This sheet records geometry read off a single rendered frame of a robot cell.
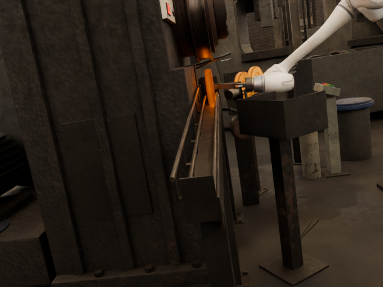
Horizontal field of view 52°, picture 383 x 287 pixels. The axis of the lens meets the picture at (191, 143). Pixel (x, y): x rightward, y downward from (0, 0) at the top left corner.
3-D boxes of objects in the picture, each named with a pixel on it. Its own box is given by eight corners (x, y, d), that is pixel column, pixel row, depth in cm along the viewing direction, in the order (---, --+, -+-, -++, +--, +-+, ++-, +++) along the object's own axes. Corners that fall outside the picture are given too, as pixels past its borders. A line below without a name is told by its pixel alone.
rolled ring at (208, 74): (211, 68, 203) (204, 68, 203) (210, 69, 185) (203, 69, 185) (216, 102, 206) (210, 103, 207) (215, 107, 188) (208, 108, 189)
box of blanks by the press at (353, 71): (316, 134, 387) (309, 55, 372) (282, 123, 468) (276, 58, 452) (408, 116, 402) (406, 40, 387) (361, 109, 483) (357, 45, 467)
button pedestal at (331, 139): (326, 179, 258) (319, 86, 246) (318, 168, 282) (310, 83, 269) (351, 176, 256) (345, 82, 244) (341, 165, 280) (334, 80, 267)
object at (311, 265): (302, 293, 144) (282, 100, 129) (257, 266, 167) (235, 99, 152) (340, 271, 154) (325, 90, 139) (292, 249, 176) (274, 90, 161)
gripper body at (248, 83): (253, 92, 201) (235, 93, 202) (252, 90, 209) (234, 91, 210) (252, 77, 199) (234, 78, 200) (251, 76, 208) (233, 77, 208)
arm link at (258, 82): (263, 91, 209) (251, 92, 210) (262, 74, 207) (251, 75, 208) (264, 93, 200) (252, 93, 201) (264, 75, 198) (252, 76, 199)
